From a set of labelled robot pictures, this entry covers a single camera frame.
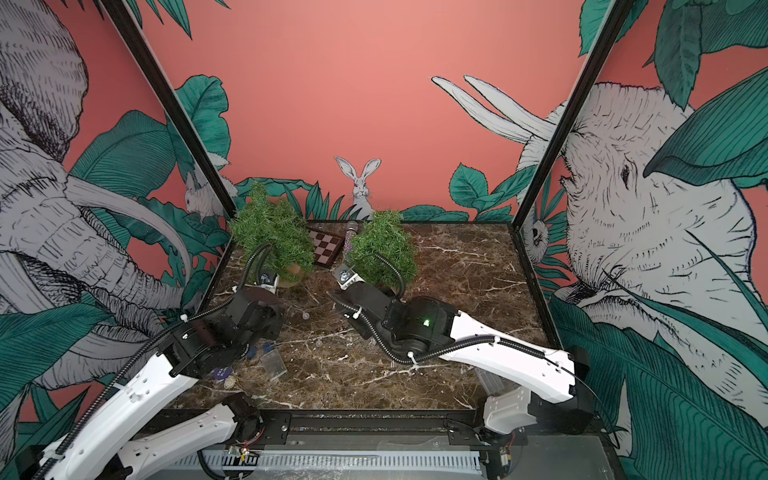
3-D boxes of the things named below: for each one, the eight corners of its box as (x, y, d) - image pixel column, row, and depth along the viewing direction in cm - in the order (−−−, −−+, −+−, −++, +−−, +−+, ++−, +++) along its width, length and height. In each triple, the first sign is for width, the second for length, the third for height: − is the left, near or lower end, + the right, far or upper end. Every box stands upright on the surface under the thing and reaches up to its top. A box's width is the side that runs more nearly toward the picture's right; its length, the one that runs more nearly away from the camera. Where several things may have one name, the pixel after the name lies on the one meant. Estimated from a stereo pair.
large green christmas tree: (262, 285, 103) (217, 213, 77) (289, 257, 112) (257, 183, 85) (299, 306, 98) (265, 236, 72) (325, 274, 107) (303, 201, 80)
